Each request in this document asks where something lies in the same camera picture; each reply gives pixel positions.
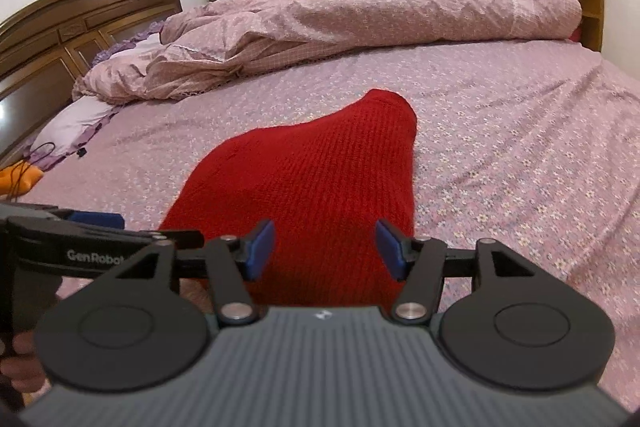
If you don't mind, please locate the person's left hand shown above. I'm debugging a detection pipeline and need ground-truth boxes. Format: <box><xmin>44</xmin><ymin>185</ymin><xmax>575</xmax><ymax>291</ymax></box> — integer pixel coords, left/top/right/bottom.
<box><xmin>0</xmin><ymin>332</ymin><xmax>48</xmax><ymax>400</ymax></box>

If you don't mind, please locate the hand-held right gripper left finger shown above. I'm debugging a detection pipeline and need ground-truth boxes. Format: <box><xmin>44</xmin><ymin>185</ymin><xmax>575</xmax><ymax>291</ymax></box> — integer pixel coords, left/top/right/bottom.
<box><xmin>102</xmin><ymin>220</ymin><xmax>276</xmax><ymax>327</ymax></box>

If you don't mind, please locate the red knit sweater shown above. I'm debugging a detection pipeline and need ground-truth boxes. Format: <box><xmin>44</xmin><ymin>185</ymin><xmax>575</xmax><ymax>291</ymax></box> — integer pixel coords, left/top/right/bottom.
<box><xmin>157</xmin><ymin>88</ymin><xmax>418</xmax><ymax>308</ymax></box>

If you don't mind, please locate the black cable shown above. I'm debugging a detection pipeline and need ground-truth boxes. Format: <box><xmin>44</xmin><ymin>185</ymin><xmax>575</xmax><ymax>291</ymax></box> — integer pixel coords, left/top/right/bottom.
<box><xmin>10</xmin><ymin>142</ymin><xmax>56</xmax><ymax>198</ymax></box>

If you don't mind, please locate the orange object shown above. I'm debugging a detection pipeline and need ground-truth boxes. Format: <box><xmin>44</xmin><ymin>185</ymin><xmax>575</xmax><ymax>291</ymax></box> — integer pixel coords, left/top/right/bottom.
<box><xmin>0</xmin><ymin>159</ymin><xmax>43</xmax><ymax>198</ymax></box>

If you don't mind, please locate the floral lilac bed sheet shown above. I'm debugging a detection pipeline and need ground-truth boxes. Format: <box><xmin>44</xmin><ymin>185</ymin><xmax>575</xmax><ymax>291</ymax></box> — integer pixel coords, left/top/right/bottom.
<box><xmin>20</xmin><ymin>39</ymin><xmax>640</xmax><ymax>403</ymax></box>

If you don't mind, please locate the pink floral duvet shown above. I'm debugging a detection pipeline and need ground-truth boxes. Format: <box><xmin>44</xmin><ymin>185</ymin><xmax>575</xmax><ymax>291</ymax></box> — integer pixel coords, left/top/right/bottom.
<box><xmin>72</xmin><ymin>0</ymin><xmax>583</xmax><ymax>102</ymax></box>

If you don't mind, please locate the lilac ruffled pillow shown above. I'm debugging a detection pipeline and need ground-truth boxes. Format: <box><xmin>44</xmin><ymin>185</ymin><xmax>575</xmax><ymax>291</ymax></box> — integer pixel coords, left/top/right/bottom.
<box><xmin>30</xmin><ymin>99</ymin><xmax>121</xmax><ymax>170</ymax></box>
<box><xmin>90</xmin><ymin>21</ymin><xmax>166</xmax><ymax>68</ymax></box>

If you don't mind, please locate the wooden headboard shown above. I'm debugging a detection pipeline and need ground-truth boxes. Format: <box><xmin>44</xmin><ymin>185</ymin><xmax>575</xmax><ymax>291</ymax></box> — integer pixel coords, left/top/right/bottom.
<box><xmin>0</xmin><ymin>0</ymin><xmax>183</xmax><ymax>162</ymax></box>

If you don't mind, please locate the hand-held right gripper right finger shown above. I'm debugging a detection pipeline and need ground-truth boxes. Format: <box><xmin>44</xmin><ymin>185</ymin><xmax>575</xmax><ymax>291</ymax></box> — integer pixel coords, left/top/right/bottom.
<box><xmin>376</xmin><ymin>220</ymin><xmax>538</xmax><ymax>325</ymax></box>

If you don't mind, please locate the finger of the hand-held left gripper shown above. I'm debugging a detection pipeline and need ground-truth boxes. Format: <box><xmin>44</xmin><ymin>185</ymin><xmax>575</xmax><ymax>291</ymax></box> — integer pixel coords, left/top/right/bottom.
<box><xmin>67</xmin><ymin>211</ymin><xmax>125</xmax><ymax>232</ymax></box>
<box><xmin>127</xmin><ymin>229</ymin><xmax>206</xmax><ymax>253</ymax></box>

